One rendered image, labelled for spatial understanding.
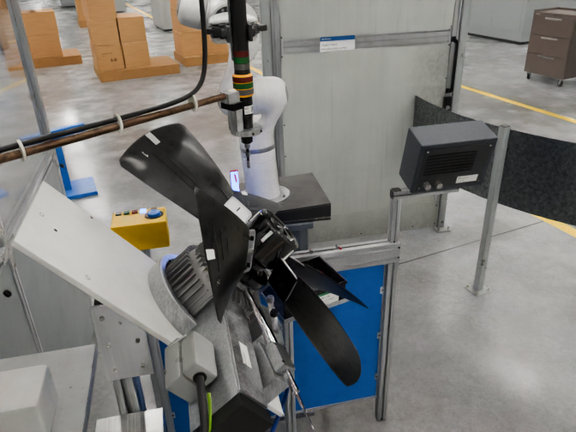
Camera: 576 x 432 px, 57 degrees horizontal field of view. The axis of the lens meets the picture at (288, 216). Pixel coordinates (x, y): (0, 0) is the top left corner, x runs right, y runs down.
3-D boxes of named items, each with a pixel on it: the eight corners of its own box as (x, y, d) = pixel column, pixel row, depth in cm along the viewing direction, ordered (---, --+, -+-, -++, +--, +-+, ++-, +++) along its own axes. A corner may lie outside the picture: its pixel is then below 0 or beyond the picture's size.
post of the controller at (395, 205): (390, 243, 181) (393, 191, 172) (387, 239, 184) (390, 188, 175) (398, 242, 182) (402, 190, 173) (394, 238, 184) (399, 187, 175)
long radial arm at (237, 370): (182, 325, 113) (220, 290, 111) (207, 342, 116) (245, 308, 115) (189, 434, 88) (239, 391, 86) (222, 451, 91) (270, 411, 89)
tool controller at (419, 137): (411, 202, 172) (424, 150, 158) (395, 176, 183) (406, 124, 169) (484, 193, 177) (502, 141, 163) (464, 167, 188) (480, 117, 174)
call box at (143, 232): (116, 258, 157) (110, 227, 152) (118, 242, 166) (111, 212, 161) (171, 250, 160) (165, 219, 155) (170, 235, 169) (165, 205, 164)
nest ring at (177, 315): (241, 375, 117) (254, 365, 116) (147, 314, 104) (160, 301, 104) (226, 303, 140) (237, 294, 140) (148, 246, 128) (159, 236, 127)
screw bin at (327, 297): (284, 321, 153) (283, 303, 150) (260, 292, 167) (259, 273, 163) (347, 299, 162) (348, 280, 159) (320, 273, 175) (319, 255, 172)
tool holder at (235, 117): (238, 141, 110) (235, 95, 106) (217, 135, 114) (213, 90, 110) (268, 131, 116) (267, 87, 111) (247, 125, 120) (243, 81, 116)
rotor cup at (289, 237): (267, 300, 117) (310, 262, 115) (220, 264, 110) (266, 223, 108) (256, 266, 130) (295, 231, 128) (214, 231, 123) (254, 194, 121)
